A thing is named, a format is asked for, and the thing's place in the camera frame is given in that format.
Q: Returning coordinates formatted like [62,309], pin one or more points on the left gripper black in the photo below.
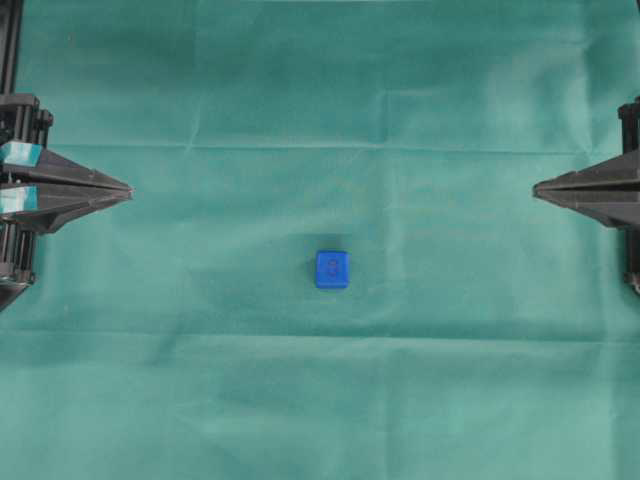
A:
[41,208]

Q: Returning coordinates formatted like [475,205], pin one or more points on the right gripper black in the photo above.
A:
[613,209]

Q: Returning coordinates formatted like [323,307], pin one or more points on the blue cube block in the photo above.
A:
[332,269]

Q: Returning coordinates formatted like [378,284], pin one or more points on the green table cloth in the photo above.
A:
[485,334]

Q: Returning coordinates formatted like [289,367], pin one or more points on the black frame rail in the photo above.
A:
[11,19]

